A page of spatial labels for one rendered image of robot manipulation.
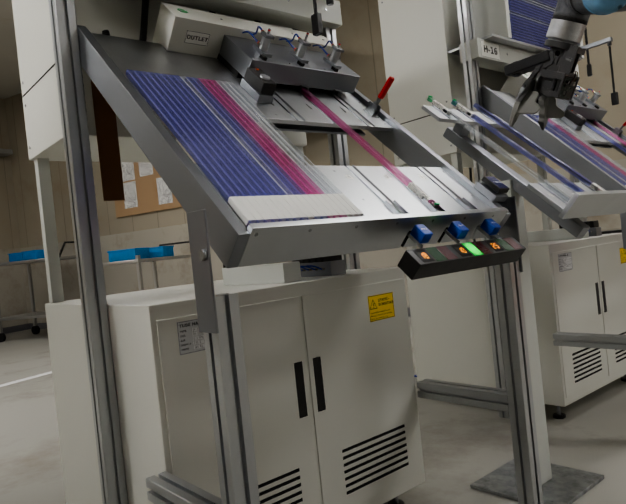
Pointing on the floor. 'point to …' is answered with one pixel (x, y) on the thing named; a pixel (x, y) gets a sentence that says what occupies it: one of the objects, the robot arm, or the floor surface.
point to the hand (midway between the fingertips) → (524, 128)
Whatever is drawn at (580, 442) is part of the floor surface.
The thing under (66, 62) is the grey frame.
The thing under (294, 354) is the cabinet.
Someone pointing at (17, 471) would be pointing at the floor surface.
